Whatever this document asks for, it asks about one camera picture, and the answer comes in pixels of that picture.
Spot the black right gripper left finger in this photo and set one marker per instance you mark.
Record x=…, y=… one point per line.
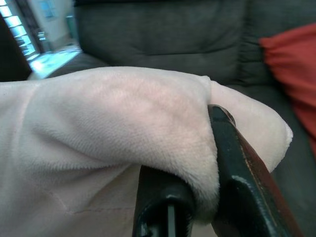
x=163, y=205

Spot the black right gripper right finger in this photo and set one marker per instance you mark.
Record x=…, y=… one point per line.
x=237, y=187

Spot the pink plush pillow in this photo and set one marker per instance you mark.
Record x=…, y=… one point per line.
x=103, y=138

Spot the red pillow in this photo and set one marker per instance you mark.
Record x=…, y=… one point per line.
x=293, y=64

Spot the dark grey fabric sofa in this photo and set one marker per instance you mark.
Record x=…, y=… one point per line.
x=172, y=37

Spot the dark wooden cabinet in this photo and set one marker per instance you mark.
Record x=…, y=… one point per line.
x=10, y=56

